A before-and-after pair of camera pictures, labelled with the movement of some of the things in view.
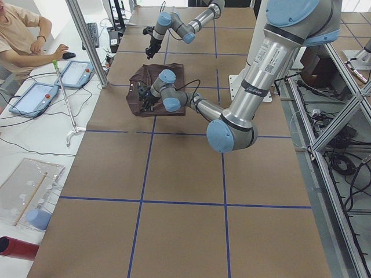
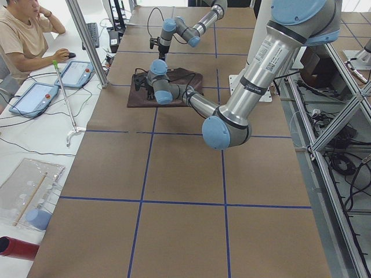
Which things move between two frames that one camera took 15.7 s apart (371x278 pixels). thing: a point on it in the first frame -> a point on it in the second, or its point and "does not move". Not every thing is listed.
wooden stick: x=25 y=207 does not move
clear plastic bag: x=26 y=194 does not move
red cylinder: x=15 y=248 does not move
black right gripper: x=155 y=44 -> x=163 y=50
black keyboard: x=93 y=28 does not move
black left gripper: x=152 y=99 -> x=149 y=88
